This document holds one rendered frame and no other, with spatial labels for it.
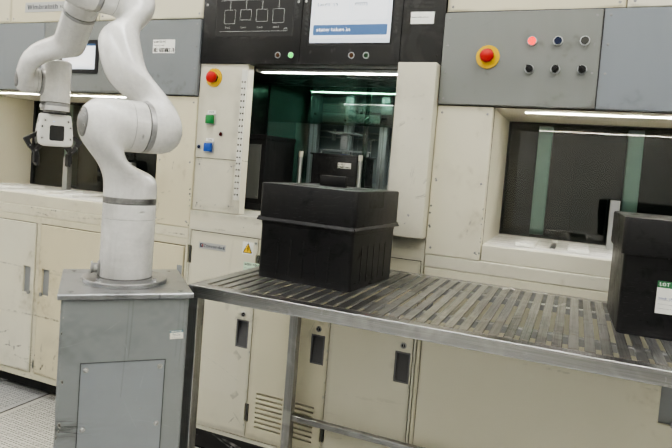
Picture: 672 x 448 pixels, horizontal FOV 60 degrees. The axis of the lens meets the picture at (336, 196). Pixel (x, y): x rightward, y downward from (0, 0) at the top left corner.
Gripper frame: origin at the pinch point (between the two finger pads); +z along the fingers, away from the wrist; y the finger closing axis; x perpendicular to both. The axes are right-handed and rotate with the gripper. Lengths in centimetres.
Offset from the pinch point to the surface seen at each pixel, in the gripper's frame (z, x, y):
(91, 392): 46, -70, -12
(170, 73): -35, 10, 42
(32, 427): 101, 37, 9
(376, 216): 7, -89, 53
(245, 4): -59, -17, 56
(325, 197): 2, -85, 38
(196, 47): -44, 0, 47
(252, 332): 55, -27, 60
